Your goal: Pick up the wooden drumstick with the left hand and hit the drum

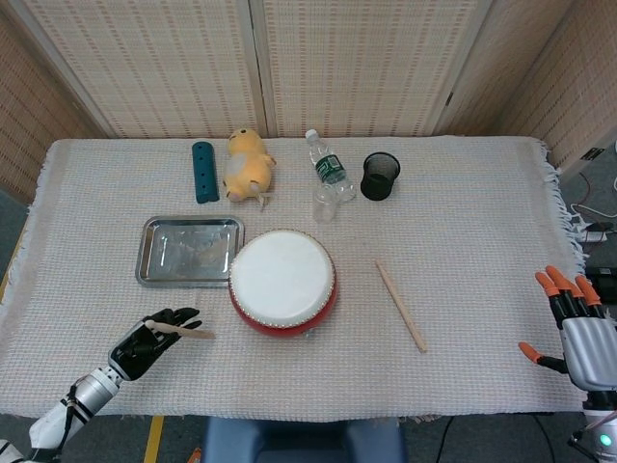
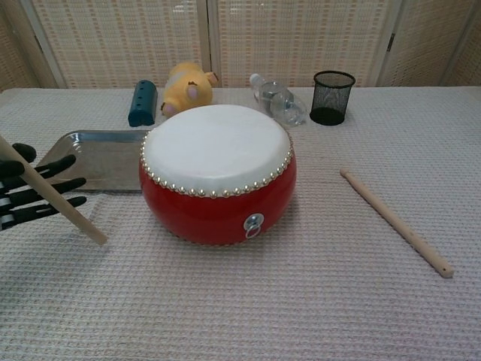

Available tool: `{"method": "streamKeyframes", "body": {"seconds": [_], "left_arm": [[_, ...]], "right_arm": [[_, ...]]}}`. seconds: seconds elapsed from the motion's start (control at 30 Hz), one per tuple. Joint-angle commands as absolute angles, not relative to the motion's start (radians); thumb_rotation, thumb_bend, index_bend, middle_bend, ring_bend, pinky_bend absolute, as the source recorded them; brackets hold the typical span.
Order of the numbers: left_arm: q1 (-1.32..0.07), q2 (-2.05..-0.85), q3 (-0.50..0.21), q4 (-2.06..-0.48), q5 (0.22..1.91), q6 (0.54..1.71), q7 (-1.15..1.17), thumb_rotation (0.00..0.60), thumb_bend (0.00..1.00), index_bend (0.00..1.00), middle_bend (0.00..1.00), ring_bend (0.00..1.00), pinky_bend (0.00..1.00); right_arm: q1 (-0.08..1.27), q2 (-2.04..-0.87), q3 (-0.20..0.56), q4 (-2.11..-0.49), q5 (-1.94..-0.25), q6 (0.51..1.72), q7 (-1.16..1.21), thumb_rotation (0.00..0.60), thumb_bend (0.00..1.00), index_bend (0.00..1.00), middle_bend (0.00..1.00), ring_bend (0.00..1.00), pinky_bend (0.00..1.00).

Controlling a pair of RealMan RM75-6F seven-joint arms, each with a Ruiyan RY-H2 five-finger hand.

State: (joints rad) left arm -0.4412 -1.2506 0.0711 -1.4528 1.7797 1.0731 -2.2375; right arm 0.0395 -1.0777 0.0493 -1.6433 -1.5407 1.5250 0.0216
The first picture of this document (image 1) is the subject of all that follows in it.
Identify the stainless steel tray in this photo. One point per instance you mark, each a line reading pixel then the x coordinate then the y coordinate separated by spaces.
pixel 183 251

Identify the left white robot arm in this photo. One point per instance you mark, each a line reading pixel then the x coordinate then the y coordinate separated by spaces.
pixel 91 390

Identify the black box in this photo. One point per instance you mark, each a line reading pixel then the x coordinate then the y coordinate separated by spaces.
pixel 608 284

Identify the yellow plush toy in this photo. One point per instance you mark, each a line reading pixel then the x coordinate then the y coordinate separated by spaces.
pixel 246 169

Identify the black screen hinge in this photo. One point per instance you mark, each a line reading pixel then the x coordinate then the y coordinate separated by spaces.
pixel 449 98

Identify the wooden drumstick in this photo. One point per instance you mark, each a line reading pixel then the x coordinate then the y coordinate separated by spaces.
pixel 193 331
pixel 400 305

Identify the white power adapter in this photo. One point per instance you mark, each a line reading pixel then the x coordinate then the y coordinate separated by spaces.
pixel 597 236

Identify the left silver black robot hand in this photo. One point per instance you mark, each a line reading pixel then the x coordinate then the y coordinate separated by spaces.
pixel 135 352

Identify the right silver orange-tipped robot hand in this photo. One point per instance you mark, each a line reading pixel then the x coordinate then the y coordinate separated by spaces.
pixel 593 352

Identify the white woven tablecloth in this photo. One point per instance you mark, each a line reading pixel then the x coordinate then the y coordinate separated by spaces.
pixel 458 289

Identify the clear plastic water bottle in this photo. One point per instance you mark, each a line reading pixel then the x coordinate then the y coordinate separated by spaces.
pixel 328 169

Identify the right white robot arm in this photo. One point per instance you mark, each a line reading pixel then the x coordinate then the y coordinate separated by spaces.
pixel 602 434

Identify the black yellow label plate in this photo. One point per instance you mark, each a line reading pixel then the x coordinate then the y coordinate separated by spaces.
pixel 593 153

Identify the black mesh pen cup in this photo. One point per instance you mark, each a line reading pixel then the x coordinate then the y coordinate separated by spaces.
pixel 381 178

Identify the small orange object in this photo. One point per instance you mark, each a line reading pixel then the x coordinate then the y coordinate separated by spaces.
pixel 195 454

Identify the red drum white skin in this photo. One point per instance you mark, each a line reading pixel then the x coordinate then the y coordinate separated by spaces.
pixel 282 275

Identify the teal block with holes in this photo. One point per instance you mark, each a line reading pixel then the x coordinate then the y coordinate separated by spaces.
pixel 203 171

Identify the bamboo folding screen panel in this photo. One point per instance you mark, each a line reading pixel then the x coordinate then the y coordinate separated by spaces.
pixel 159 67
pixel 361 67
pixel 588 87
pixel 506 72
pixel 29 96

